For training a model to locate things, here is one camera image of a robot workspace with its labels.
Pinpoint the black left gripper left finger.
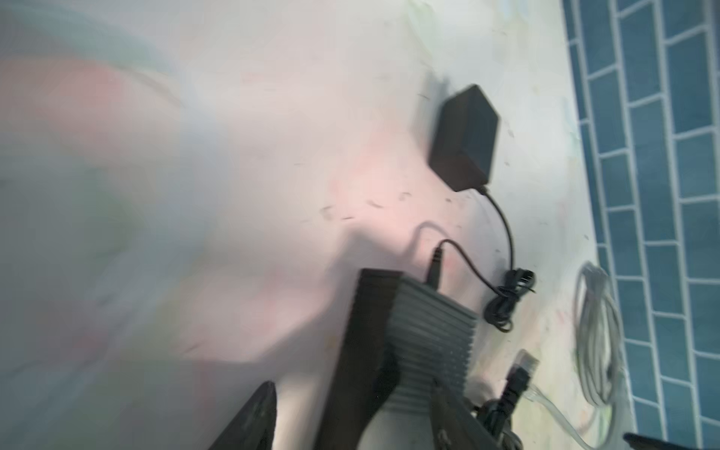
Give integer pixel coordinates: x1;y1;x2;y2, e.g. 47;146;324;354
209;381;278;450

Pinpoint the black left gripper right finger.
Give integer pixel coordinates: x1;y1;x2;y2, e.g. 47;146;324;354
431;378;500;450

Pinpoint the black ribbed network switch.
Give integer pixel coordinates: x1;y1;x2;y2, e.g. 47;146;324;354
314;268;478;449

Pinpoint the black adapter cord with plug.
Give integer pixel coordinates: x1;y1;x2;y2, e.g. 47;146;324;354
426;184;537;334

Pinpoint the grey ethernet cable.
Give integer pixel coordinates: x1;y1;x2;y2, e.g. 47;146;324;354
522;261;626;450

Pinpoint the black coiled ethernet cable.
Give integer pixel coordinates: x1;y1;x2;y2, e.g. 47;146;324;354
469;349;541;450

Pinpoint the black power adapter near switch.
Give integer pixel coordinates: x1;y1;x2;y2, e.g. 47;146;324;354
429;84;501;195

